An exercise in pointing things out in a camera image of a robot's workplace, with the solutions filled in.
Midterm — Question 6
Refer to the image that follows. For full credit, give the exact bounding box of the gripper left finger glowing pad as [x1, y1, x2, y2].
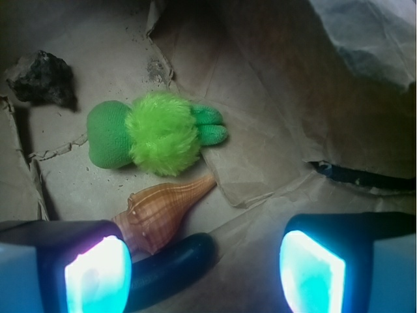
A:
[1, 220, 132, 312]

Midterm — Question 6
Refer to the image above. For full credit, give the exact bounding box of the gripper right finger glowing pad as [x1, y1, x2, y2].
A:
[279, 212, 416, 312]

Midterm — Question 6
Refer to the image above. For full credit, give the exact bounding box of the dark green plastic pickle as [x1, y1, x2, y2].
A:
[124, 233, 217, 312]

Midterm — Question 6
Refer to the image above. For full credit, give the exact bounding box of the orange conch seashell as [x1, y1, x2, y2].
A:
[111, 174, 216, 255]

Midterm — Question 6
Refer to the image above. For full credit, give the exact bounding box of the brown paper bag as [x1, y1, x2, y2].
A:
[1, 1, 416, 312]

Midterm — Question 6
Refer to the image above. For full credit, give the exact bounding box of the green fuzzy plush toy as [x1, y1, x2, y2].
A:
[86, 92, 229, 176]

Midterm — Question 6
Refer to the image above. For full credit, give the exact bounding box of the brown rock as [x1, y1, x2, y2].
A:
[5, 50, 76, 108]

